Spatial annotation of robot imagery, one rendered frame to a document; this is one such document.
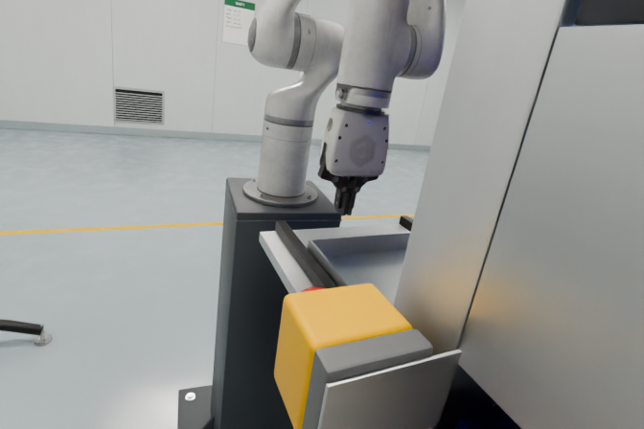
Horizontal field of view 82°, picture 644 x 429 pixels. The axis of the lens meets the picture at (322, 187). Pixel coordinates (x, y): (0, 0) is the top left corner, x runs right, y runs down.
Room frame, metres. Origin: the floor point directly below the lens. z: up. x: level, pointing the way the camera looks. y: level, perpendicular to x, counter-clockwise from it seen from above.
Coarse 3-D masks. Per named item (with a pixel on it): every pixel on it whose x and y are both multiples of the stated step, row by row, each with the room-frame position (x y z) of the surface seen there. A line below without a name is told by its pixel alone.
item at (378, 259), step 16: (320, 240) 0.54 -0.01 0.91; (336, 240) 0.56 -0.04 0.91; (352, 240) 0.57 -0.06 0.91; (368, 240) 0.59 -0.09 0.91; (384, 240) 0.60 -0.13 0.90; (400, 240) 0.62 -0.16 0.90; (320, 256) 0.50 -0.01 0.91; (336, 256) 0.56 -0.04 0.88; (352, 256) 0.57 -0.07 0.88; (368, 256) 0.58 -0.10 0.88; (384, 256) 0.59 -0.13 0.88; (400, 256) 0.59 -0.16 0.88; (336, 272) 0.45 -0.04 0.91; (352, 272) 0.51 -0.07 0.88; (368, 272) 0.52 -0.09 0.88; (384, 272) 0.53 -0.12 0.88; (400, 272) 0.54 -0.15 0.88; (384, 288) 0.48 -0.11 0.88
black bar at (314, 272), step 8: (280, 224) 0.61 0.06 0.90; (280, 232) 0.60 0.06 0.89; (288, 232) 0.59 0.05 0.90; (288, 240) 0.56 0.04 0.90; (296, 240) 0.56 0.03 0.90; (288, 248) 0.56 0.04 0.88; (296, 248) 0.53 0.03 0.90; (304, 248) 0.53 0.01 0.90; (296, 256) 0.52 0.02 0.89; (304, 256) 0.51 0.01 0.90; (312, 256) 0.51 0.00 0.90; (304, 264) 0.50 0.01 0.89; (312, 264) 0.49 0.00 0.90; (312, 272) 0.47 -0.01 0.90; (320, 272) 0.47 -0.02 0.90; (312, 280) 0.46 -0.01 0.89; (320, 280) 0.45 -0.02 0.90; (328, 280) 0.45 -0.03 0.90
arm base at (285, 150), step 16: (272, 128) 0.84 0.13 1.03; (288, 128) 0.83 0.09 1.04; (304, 128) 0.85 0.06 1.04; (272, 144) 0.84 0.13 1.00; (288, 144) 0.83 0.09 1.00; (304, 144) 0.85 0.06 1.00; (272, 160) 0.84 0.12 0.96; (288, 160) 0.84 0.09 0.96; (304, 160) 0.86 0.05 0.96; (272, 176) 0.83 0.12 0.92; (288, 176) 0.84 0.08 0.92; (304, 176) 0.87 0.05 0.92; (256, 192) 0.84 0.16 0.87; (272, 192) 0.83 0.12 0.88; (288, 192) 0.84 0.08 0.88; (304, 192) 0.89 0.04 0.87
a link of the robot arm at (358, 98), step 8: (336, 88) 0.58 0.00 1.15; (344, 88) 0.55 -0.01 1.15; (352, 88) 0.54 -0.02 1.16; (360, 88) 0.54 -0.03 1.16; (336, 96) 0.55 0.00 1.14; (344, 96) 0.55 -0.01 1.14; (352, 96) 0.54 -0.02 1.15; (360, 96) 0.54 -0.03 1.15; (368, 96) 0.54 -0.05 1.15; (376, 96) 0.54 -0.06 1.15; (384, 96) 0.55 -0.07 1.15; (344, 104) 0.56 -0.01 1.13; (352, 104) 0.55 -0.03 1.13; (360, 104) 0.54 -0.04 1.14; (368, 104) 0.54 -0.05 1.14; (376, 104) 0.54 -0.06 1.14; (384, 104) 0.55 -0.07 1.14
